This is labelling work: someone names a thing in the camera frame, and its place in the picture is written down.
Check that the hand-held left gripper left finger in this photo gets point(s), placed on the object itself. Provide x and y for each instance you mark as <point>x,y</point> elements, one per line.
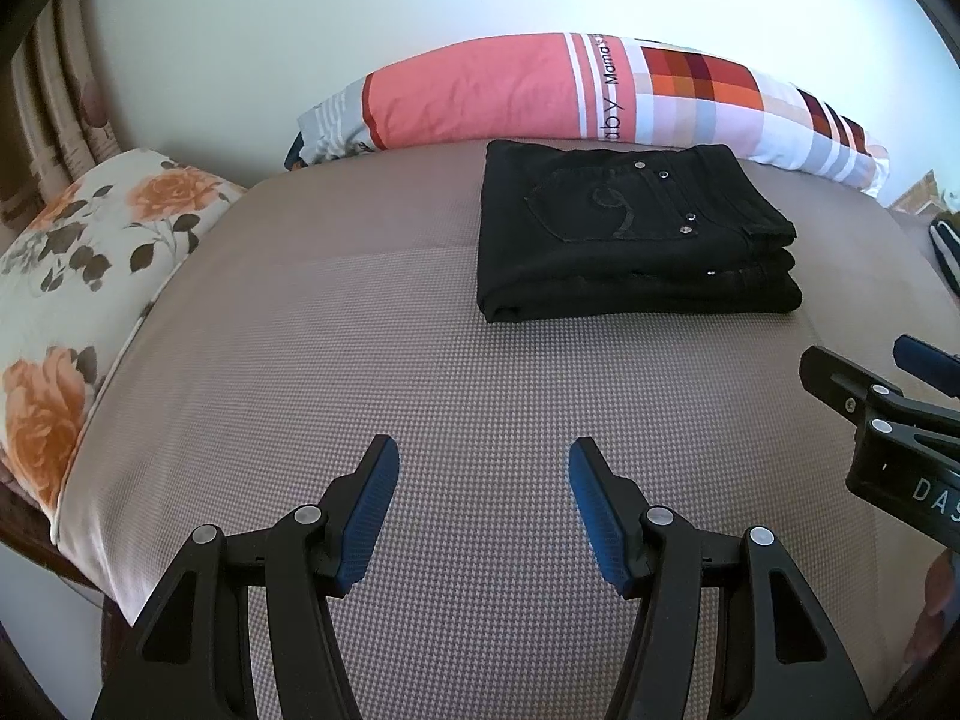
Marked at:
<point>367,514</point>

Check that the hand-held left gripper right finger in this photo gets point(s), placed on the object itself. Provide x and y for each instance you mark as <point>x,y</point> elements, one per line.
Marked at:
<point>598,517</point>

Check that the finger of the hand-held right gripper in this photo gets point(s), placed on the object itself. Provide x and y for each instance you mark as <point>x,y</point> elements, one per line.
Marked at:
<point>926,360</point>
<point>840,375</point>

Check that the black pants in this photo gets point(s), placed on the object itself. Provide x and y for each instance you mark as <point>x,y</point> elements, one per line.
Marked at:
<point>622,240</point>

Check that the person's right hand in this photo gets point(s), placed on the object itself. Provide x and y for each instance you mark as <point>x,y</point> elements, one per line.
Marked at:
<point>934,600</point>

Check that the black white striped cloth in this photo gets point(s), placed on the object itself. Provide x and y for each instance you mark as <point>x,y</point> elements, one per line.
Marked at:
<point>946,251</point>

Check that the beige bed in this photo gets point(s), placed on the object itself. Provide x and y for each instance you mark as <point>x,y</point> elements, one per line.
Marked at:
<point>360,360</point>

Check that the floral pillow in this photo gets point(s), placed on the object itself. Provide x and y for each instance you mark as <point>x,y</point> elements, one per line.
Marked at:
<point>82,255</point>

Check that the pink checkered pillow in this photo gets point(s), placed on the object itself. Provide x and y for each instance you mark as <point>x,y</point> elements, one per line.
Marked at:
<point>480,94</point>

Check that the dark wooden bed frame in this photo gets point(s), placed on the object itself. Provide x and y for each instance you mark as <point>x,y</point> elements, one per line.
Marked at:
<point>45,540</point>

